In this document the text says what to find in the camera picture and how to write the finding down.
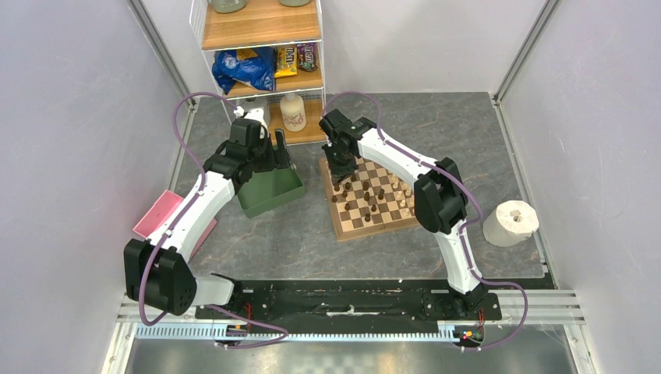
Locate blue snack bag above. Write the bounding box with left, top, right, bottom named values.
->
left=212, top=47, right=276, bottom=94

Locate white paper roll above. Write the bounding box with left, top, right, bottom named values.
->
left=482, top=200, right=539, bottom=248

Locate cream lotion bottle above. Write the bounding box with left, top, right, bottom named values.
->
left=280, top=93, right=306, bottom=132

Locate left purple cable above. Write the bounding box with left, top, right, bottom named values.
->
left=138, top=91, right=289, bottom=351

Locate yellow candy bag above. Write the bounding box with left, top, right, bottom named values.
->
left=274, top=45, right=298, bottom=79

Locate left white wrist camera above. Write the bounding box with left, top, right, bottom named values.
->
left=233, top=106, right=268, bottom=139

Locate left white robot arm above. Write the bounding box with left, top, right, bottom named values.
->
left=123, top=118, right=291, bottom=325

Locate brown candy bag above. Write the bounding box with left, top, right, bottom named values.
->
left=296, top=43, right=319, bottom=72

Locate green plastic tray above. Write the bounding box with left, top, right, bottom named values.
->
left=237, top=166, right=306, bottom=218

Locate white wire wooden shelf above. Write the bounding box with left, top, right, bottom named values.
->
left=189, top=1, right=327, bottom=144

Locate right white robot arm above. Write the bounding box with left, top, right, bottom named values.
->
left=319, top=109, right=487, bottom=319

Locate wooden chess board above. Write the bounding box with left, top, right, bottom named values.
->
left=319, top=157, right=419, bottom=242

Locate pink plastic tray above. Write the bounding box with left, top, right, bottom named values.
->
left=133, top=190, right=217, bottom=261

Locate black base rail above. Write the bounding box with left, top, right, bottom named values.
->
left=225, top=279, right=503, bottom=335

